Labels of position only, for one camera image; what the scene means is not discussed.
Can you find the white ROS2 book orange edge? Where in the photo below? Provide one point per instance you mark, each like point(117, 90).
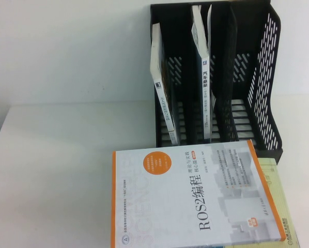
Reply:
point(185, 196)

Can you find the white car suspension book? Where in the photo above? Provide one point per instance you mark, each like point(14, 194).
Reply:
point(205, 90)

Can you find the white book with orange print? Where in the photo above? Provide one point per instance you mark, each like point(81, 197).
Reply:
point(162, 111)

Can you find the black plastic book stand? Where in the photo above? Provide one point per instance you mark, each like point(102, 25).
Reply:
point(180, 31)

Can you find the pale yellow book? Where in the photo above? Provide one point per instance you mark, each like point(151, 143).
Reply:
point(278, 186)

